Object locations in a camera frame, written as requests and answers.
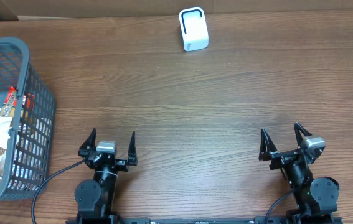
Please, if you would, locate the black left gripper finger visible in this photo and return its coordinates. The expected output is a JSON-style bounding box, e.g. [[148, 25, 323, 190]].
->
[[78, 128, 96, 157], [128, 131, 138, 166]]

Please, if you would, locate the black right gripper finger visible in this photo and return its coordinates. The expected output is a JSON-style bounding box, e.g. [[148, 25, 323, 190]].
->
[[294, 122, 311, 146], [258, 129, 278, 161]]

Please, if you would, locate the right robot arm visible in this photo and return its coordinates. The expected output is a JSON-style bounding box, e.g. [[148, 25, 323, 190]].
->
[[258, 122, 341, 223]]

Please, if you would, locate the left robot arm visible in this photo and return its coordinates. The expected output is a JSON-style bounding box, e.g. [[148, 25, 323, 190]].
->
[[69, 129, 138, 224]]

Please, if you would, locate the white barcode scanner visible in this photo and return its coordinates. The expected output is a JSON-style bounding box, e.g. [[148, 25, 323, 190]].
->
[[179, 7, 209, 52]]

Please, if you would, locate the grey plastic mesh basket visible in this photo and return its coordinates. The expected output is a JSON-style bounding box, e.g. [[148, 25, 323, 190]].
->
[[0, 37, 56, 200]]

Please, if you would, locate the brown cardboard backdrop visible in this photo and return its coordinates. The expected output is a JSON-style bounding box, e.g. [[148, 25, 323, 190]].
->
[[0, 0, 353, 21]]

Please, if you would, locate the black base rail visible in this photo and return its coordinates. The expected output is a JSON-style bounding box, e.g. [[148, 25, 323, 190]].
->
[[65, 215, 344, 224]]

